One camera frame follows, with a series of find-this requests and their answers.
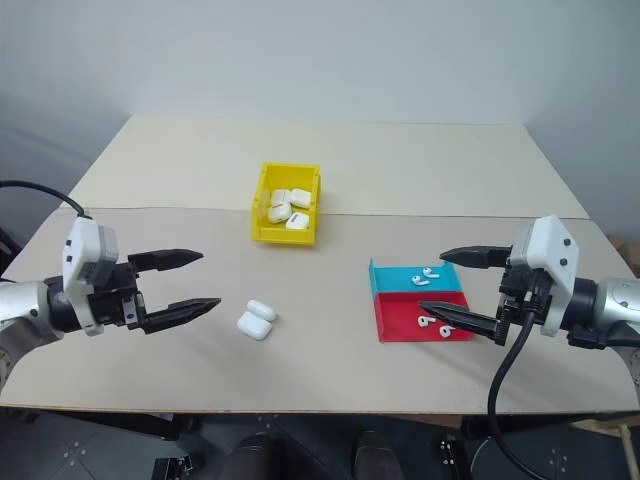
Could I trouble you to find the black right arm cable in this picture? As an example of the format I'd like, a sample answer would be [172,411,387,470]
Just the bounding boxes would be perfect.
[486,278,544,480]

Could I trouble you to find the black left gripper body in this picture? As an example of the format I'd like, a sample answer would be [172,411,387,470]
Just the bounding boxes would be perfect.
[88,254,151,331]

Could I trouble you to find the white earbud case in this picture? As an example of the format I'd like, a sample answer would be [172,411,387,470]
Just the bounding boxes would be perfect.
[236,298,278,342]

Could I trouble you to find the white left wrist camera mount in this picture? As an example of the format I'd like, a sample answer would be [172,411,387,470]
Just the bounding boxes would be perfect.
[61,215,120,337]

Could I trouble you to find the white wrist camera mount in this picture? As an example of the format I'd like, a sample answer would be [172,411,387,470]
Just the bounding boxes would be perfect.
[61,215,120,337]
[508,215,582,338]

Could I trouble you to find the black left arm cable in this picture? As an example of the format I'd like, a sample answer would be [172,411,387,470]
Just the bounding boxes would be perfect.
[0,180,94,220]

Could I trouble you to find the yellow plastic bin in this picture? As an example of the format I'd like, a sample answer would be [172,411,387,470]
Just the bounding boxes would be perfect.
[249,160,322,248]

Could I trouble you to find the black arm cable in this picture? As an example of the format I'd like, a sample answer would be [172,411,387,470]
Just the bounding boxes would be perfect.
[486,278,544,480]
[0,180,94,220]

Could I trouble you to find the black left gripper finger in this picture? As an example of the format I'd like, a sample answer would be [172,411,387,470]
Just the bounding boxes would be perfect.
[127,247,205,274]
[138,297,223,335]

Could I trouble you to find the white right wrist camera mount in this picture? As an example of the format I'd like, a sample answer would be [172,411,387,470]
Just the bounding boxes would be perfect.
[508,215,582,338]

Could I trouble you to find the black table frame bar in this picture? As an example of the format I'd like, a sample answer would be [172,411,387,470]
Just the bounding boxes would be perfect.
[59,410,197,442]

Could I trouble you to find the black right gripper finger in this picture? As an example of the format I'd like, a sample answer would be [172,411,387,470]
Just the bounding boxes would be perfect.
[438,244,514,272]
[418,299,507,348]

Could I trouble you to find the blue plastic tray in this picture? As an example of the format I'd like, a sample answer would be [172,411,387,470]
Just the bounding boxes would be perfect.
[368,257,467,297]

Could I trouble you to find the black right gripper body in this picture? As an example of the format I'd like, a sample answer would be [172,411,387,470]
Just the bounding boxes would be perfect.
[496,258,552,342]

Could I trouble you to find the red plastic tray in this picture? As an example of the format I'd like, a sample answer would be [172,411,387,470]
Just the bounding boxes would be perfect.
[371,290,477,345]

